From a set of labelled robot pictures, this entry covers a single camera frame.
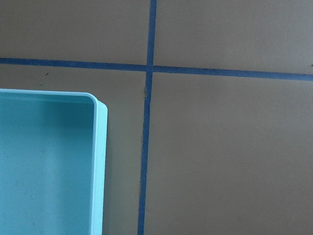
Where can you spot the teal plastic storage bin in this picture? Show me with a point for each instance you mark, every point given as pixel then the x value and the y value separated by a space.
pixel 52 162

